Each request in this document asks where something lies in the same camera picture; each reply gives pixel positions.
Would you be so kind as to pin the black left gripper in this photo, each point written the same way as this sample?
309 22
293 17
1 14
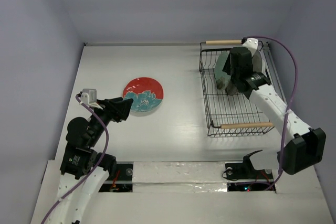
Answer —
123 106

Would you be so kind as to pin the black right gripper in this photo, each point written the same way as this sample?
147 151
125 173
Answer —
233 77

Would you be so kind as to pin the red blue floral plate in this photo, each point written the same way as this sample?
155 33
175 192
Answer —
146 93

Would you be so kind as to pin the blue white floral plate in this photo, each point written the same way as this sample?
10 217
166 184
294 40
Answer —
257 62

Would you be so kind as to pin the light green flower plate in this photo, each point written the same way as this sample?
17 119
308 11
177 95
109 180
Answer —
222 78

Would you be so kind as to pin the grey brown deer plate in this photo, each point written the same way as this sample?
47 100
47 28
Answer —
231 89

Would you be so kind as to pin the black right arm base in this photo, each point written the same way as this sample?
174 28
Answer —
245 170

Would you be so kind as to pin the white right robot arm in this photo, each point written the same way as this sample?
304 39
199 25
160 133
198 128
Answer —
301 145

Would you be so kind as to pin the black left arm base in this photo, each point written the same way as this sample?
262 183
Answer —
120 181

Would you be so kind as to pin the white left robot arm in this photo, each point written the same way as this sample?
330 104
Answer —
84 170

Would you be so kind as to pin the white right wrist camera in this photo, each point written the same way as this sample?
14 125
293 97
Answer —
251 44

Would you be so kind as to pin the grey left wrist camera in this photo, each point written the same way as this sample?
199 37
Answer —
89 97

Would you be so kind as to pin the black wire dish rack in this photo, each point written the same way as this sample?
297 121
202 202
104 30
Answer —
227 116

